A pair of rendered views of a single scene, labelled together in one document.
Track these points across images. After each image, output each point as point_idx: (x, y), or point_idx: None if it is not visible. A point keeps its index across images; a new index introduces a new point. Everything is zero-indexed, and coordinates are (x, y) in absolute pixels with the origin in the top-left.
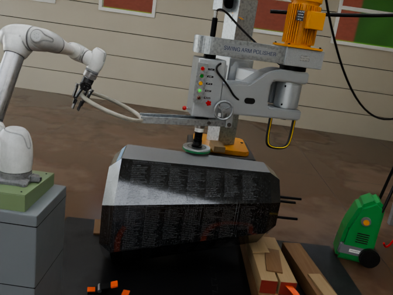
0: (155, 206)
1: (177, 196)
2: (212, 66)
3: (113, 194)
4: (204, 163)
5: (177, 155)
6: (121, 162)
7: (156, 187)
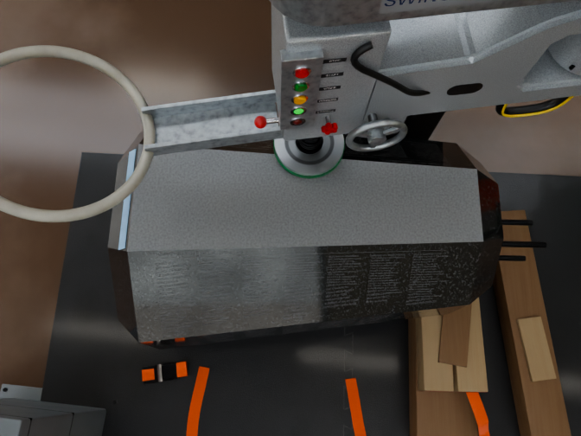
0: (222, 333)
1: (264, 314)
2: (339, 53)
3: (133, 320)
4: (325, 222)
5: (260, 188)
6: (129, 260)
7: (217, 302)
